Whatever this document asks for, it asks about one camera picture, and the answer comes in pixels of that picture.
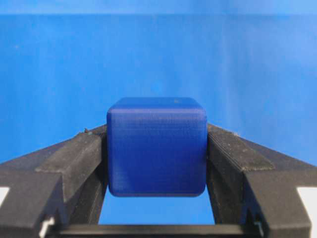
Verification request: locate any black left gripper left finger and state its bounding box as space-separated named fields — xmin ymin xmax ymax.
xmin=0 ymin=125 xmax=107 ymax=238

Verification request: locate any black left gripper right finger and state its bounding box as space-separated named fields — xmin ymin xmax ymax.
xmin=207 ymin=124 xmax=317 ymax=238

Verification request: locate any blue cube block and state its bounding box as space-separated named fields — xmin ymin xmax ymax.
xmin=106 ymin=97 xmax=208 ymax=197

